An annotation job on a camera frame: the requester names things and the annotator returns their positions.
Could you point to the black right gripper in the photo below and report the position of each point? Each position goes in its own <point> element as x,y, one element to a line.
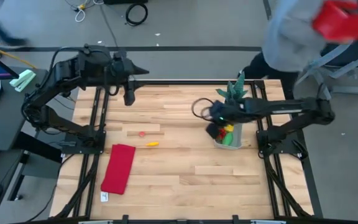
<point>232,113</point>

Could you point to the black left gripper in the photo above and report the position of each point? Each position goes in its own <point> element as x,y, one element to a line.
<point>123,68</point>

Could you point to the red cherry toy with stem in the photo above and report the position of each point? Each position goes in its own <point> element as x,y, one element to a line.
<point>221,137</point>
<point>222,131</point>

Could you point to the yellow pineapple toy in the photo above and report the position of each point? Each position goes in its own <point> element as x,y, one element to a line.
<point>229,127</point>

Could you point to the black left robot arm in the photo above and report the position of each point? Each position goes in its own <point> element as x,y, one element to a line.
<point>70,71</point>

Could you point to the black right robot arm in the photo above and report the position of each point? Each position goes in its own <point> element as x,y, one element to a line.
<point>291,107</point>

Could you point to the green produce toy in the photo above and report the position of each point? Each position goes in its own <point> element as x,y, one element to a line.
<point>227,139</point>

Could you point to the yellow elongated produce toy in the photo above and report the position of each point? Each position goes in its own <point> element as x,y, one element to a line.
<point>152,144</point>

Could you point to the clear container with toys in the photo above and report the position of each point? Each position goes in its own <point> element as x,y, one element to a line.
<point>237,138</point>

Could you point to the green artificial plant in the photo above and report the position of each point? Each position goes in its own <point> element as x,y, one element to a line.
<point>233,91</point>

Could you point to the pink round fruit toy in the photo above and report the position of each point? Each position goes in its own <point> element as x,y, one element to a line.
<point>142,134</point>

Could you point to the red folded cloth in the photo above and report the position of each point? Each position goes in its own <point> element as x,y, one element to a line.
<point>118,169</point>

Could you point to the mint green stapler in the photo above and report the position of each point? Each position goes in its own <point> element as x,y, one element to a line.
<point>22,79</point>

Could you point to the person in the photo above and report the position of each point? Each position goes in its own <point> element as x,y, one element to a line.
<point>11,40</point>
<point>291,37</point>

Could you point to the white paper tag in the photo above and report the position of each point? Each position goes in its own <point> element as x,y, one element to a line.
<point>104,197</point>

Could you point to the dark grey desk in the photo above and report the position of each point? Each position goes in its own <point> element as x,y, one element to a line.
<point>5,124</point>

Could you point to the blue-grey office chair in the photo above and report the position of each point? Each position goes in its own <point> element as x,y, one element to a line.
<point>353,57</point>

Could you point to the red plastic box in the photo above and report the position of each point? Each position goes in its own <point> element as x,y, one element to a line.
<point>337,21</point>

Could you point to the black aluminium table frame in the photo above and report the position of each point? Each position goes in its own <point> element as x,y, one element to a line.
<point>197,82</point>

